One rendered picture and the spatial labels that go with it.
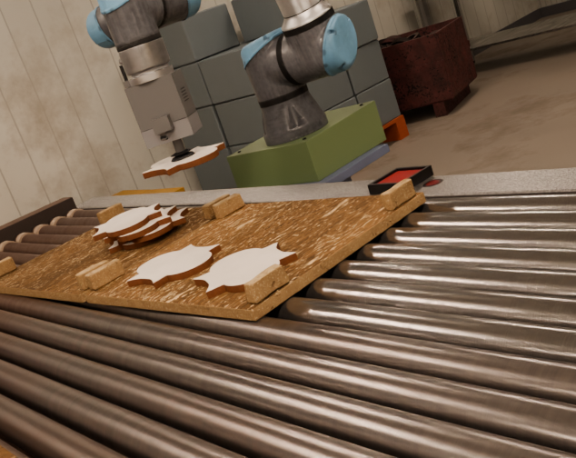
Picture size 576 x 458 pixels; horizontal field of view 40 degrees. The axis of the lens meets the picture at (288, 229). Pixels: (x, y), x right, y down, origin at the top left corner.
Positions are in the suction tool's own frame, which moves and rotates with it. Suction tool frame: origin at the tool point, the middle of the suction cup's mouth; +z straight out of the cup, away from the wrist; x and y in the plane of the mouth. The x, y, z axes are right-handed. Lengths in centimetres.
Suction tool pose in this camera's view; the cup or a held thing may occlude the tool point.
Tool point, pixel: (185, 164)
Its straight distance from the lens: 133.9
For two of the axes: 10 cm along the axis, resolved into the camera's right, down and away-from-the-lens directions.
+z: 3.2, 9.1, 2.7
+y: 9.4, -2.7, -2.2
